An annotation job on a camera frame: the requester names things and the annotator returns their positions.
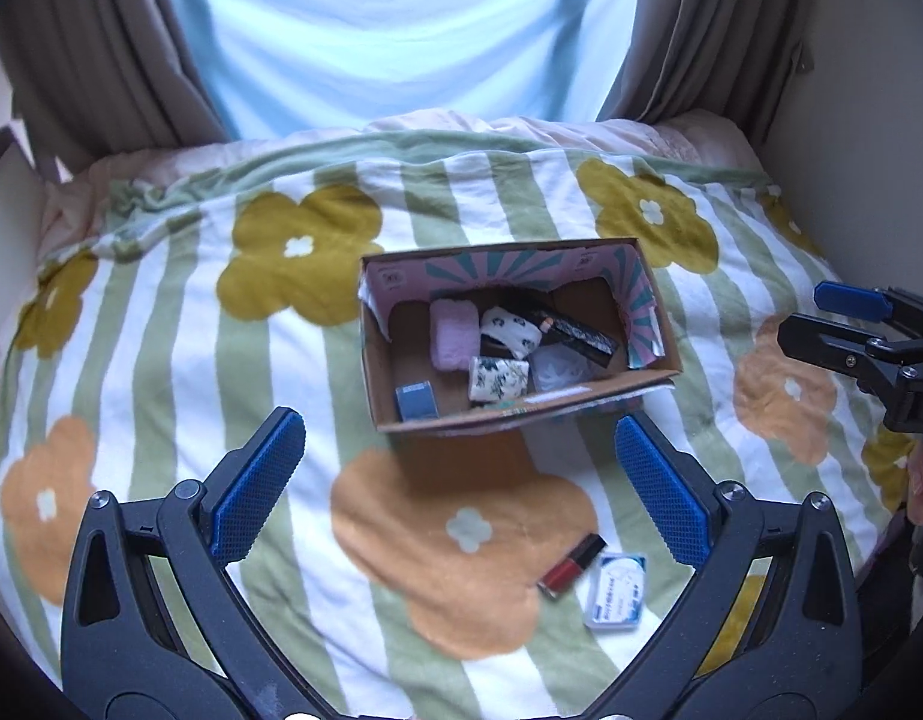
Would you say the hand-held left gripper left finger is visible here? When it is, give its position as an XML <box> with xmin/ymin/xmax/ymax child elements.
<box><xmin>60</xmin><ymin>406</ymin><xmax>335</xmax><ymax>720</ymax></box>

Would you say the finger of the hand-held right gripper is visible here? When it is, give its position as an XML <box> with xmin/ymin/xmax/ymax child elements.
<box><xmin>813</xmin><ymin>281</ymin><xmax>923</xmax><ymax>342</ymax></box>
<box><xmin>777</xmin><ymin>313</ymin><xmax>893</xmax><ymax>383</ymax></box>

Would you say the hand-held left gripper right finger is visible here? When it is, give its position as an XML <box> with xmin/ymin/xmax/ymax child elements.
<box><xmin>581</xmin><ymin>414</ymin><xmax>865</xmax><ymax>720</ymax></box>

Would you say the clear dental floss box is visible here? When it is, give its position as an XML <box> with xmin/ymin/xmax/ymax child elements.
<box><xmin>582</xmin><ymin>551</ymin><xmax>648</xmax><ymax>632</ymax></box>

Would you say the red lip gloss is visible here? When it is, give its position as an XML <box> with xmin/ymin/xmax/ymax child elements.
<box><xmin>537</xmin><ymin>532</ymin><xmax>608</xmax><ymax>601</ymax></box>

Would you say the clear plastic hook box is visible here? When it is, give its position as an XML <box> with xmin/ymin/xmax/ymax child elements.
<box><xmin>531</xmin><ymin>345</ymin><xmax>593</xmax><ymax>395</ymax></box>

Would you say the cardboard box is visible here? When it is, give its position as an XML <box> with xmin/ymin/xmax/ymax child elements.
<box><xmin>358</xmin><ymin>238</ymin><xmax>685</xmax><ymax>438</ymax></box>

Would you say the small blue box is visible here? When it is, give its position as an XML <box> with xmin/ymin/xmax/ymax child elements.
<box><xmin>395</xmin><ymin>382</ymin><xmax>440</xmax><ymax>422</ymax></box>

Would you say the white patterned roll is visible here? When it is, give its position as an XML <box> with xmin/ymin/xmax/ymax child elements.
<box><xmin>468</xmin><ymin>356</ymin><xmax>533</xmax><ymax>407</ymax></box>

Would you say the white panda print sock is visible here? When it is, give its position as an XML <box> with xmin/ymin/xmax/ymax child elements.
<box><xmin>480</xmin><ymin>306</ymin><xmax>543</xmax><ymax>359</ymax></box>

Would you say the pink cloth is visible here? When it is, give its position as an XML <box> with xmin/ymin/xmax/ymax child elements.
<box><xmin>429</xmin><ymin>298</ymin><xmax>481</xmax><ymax>372</ymax></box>

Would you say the striped flower print blanket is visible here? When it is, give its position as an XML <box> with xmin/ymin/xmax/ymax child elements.
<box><xmin>0</xmin><ymin>131</ymin><xmax>912</xmax><ymax>720</ymax></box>

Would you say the brown curtain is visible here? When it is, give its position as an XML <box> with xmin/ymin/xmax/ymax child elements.
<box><xmin>596</xmin><ymin>0</ymin><xmax>816</xmax><ymax>145</ymax></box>
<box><xmin>0</xmin><ymin>0</ymin><xmax>230</xmax><ymax>166</ymax></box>

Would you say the pink quilt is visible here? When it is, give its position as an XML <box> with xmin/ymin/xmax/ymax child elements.
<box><xmin>41</xmin><ymin>109</ymin><xmax>769</xmax><ymax>192</ymax></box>

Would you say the light blue sheer curtain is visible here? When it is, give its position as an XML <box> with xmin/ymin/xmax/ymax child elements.
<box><xmin>161</xmin><ymin>0</ymin><xmax>650</xmax><ymax>142</ymax></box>

